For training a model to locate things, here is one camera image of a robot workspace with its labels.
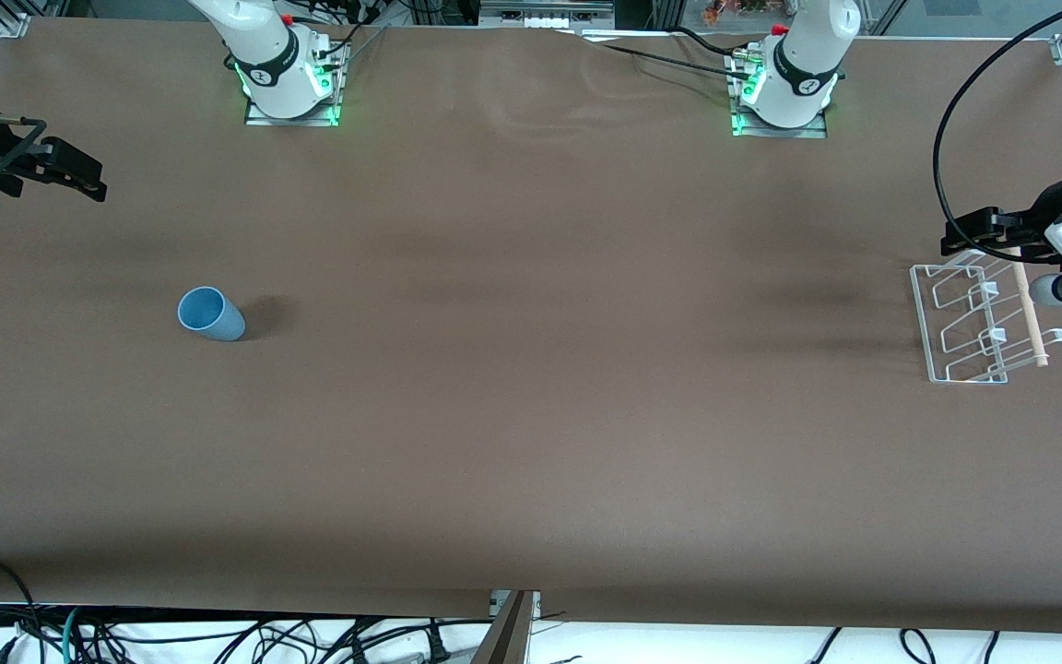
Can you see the white power strip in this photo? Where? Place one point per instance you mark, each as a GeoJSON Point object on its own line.
{"type": "Point", "coordinates": [545, 13]}

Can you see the dark metal frame post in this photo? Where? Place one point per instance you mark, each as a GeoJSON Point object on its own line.
{"type": "Point", "coordinates": [508, 636]}

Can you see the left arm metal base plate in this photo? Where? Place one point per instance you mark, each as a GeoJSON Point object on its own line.
{"type": "Point", "coordinates": [817, 132]}

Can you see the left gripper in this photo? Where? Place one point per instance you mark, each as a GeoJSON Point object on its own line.
{"type": "Point", "coordinates": [1041, 212]}

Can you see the brown table cover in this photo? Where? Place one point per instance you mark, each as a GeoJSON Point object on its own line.
{"type": "Point", "coordinates": [531, 369]}

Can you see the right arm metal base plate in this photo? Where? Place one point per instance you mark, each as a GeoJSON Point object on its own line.
{"type": "Point", "coordinates": [328, 115]}

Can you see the blue plastic cup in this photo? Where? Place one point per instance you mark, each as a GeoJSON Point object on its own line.
{"type": "Point", "coordinates": [218, 318]}

